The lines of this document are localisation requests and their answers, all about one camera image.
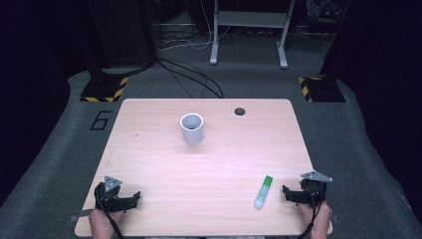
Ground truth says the black yellow striped base plate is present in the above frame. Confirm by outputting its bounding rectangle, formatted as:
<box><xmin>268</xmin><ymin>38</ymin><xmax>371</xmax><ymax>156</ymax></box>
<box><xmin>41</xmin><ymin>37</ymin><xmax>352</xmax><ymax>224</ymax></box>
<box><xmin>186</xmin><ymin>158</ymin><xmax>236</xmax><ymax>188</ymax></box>
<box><xmin>80</xmin><ymin>76</ymin><xmax>129</xmax><ymax>104</ymax></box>
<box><xmin>298</xmin><ymin>76</ymin><xmax>347</xmax><ymax>104</ymax></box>

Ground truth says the person's right hand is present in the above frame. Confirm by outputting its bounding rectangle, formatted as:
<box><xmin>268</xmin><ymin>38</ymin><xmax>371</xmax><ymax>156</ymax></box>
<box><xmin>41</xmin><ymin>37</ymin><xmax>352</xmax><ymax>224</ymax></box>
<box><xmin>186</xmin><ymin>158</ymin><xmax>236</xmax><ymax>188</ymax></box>
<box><xmin>297</xmin><ymin>200</ymin><xmax>333</xmax><ymax>239</ymax></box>

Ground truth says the white metal stand frame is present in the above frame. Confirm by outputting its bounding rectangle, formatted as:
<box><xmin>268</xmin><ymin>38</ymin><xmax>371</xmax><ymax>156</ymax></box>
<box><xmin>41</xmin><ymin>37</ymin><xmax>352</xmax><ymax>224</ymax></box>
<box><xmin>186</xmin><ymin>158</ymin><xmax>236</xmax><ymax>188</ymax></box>
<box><xmin>209</xmin><ymin>0</ymin><xmax>297</xmax><ymax>70</ymax></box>

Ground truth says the black floor cable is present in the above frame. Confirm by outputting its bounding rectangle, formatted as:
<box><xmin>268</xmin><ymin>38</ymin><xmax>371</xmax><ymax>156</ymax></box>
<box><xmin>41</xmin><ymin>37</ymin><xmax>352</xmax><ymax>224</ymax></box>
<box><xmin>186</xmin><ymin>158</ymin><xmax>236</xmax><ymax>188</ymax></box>
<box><xmin>158</xmin><ymin>61</ymin><xmax>195</xmax><ymax>100</ymax></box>
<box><xmin>155</xmin><ymin>58</ymin><xmax>225</xmax><ymax>100</ymax></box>

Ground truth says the grey metal strip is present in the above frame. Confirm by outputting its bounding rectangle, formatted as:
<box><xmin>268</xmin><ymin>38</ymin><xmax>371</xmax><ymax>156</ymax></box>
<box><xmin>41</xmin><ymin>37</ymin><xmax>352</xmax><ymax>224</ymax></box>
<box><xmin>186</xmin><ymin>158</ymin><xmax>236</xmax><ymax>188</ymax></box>
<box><xmin>68</xmin><ymin>208</ymin><xmax>97</xmax><ymax>224</ymax></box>

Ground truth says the black stand post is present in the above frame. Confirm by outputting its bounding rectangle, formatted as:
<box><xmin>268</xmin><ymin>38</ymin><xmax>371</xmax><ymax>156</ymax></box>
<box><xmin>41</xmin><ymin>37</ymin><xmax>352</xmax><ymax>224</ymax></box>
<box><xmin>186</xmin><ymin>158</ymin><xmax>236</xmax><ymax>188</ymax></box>
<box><xmin>318</xmin><ymin>0</ymin><xmax>353</xmax><ymax>80</ymax></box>

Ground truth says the white cup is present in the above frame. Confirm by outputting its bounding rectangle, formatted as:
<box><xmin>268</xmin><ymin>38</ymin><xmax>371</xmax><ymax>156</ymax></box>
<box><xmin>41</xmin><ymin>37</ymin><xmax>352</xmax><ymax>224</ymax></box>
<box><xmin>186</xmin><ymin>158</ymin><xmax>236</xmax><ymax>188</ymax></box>
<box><xmin>179</xmin><ymin>113</ymin><xmax>205</xmax><ymax>145</ymax></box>

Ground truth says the white floor cable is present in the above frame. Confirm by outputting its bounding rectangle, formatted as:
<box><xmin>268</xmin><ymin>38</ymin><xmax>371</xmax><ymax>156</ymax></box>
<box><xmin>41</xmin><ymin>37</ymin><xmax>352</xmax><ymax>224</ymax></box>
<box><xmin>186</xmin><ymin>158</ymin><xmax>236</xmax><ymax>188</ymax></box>
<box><xmin>158</xmin><ymin>0</ymin><xmax>235</xmax><ymax>52</ymax></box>

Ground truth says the person's left hand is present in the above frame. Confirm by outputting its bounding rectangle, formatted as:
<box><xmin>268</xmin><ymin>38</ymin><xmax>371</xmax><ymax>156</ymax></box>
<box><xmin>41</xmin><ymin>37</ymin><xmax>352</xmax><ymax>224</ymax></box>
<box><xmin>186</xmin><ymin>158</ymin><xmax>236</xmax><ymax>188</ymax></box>
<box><xmin>88</xmin><ymin>207</ymin><xmax>124</xmax><ymax>239</ymax></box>

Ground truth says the green-capped glue stick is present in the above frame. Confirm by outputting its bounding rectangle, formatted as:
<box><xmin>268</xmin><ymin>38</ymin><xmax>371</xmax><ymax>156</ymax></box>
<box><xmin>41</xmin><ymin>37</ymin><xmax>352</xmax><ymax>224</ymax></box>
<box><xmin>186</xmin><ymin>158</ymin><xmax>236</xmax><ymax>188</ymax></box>
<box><xmin>254</xmin><ymin>174</ymin><xmax>275</xmax><ymax>210</ymax></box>

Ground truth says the dark curtain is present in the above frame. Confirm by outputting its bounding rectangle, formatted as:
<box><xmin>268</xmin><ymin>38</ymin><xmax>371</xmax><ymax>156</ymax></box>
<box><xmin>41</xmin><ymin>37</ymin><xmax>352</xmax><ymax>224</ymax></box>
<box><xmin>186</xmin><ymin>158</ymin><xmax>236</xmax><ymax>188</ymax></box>
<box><xmin>337</xmin><ymin>0</ymin><xmax>422</xmax><ymax>213</ymax></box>
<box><xmin>0</xmin><ymin>0</ymin><xmax>88</xmax><ymax>207</ymax></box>

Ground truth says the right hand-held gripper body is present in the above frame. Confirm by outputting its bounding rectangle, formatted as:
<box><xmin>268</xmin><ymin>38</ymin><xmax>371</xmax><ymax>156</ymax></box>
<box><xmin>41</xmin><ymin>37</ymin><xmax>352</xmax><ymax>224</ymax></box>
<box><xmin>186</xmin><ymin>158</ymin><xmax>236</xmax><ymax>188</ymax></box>
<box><xmin>298</xmin><ymin>170</ymin><xmax>334</xmax><ymax>206</ymax></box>

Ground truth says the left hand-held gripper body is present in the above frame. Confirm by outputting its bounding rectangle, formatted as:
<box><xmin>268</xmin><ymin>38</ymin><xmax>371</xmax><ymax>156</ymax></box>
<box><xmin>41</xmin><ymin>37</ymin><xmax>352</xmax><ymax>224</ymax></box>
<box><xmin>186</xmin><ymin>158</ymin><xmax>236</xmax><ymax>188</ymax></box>
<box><xmin>94</xmin><ymin>175</ymin><xmax>134</xmax><ymax>213</ymax></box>

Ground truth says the black cabinet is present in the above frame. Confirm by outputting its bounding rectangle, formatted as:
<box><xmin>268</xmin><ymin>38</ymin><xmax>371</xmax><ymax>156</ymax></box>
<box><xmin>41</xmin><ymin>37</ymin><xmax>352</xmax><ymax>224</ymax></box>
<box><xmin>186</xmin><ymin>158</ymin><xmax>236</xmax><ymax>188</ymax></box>
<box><xmin>84</xmin><ymin>0</ymin><xmax>158</xmax><ymax>70</ymax></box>

